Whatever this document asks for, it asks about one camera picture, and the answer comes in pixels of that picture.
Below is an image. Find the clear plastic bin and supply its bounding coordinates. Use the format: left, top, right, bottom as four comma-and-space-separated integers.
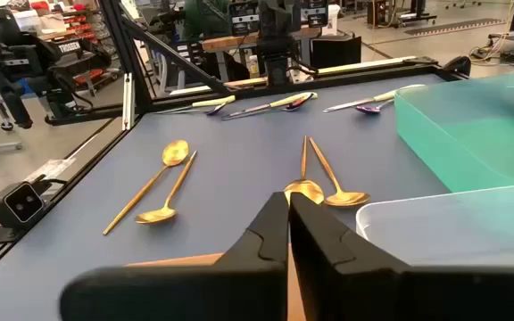
354, 181, 514, 269

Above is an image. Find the black background robot station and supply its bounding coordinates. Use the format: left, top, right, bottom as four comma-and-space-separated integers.
0, 7, 113, 131

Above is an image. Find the black table-level camera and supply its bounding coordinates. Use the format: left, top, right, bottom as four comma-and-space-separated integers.
0, 174, 55, 244

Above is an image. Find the wooden workbench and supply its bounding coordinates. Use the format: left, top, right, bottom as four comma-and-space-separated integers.
200, 27, 325, 54

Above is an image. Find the teal plastic bin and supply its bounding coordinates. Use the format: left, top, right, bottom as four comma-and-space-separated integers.
393, 73, 514, 193

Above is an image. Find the orange tray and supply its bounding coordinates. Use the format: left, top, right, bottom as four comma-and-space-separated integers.
125, 243, 307, 321

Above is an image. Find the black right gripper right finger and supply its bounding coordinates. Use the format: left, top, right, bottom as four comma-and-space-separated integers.
289, 193, 514, 321

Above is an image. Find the shelf with red bins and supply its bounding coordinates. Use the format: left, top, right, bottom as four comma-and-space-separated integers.
29, 0, 120, 88

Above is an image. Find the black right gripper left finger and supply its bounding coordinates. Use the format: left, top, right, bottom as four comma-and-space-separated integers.
59, 191, 290, 321

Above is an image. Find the person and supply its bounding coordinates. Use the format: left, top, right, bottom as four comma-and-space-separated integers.
181, 0, 234, 42

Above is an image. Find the gold spoon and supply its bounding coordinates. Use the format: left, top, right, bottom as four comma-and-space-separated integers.
102, 139, 191, 236
134, 150, 199, 226
283, 135, 326, 207
308, 136, 372, 209

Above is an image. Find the black floor mat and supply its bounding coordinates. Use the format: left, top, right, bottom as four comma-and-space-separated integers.
402, 17, 507, 37

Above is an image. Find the yellow-handled silver knife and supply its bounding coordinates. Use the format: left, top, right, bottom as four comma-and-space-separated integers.
154, 95, 237, 115
322, 83, 427, 113
220, 91, 319, 121

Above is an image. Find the iridescent purple spoon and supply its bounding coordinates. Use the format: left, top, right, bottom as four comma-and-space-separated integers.
223, 93, 315, 120
355, 98, 395, 116
170, 102, 228, 117

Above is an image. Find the black aluminium table frame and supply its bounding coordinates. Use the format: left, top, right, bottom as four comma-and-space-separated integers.
0, 0, 472, 286

